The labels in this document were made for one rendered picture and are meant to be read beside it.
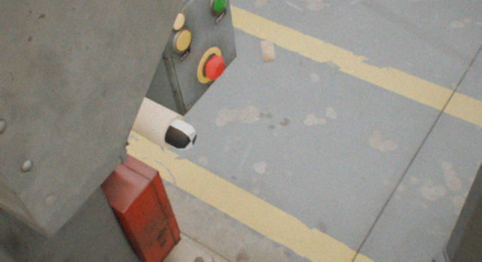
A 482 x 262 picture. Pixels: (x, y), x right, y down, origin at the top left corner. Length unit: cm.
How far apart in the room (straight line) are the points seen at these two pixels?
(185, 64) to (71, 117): 60
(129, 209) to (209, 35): 48
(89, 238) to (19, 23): 100
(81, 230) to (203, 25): 50
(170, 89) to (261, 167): 111
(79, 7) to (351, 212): 167
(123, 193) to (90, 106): 97
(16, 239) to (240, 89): 129
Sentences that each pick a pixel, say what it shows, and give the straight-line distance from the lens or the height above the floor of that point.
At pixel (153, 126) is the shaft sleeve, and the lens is 52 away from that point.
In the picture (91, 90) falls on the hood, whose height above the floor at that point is 145.
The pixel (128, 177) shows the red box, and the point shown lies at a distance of 129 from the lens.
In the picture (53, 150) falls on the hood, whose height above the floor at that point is 144.
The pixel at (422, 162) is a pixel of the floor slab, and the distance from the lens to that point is 203.
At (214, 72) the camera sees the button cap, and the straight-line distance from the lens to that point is 93.
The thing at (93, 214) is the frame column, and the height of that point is 66.
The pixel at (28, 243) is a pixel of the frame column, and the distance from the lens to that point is 111.
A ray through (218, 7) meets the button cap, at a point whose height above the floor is 107.
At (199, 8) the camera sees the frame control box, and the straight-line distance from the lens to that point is 87.
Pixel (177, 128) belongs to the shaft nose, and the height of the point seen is 126.
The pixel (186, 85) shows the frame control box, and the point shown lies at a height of 98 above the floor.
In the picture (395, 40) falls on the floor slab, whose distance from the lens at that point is 237.
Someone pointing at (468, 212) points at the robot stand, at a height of 29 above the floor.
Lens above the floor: 166
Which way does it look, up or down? 53 degrees down
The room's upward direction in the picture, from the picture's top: 8 degrees counter-clockwise
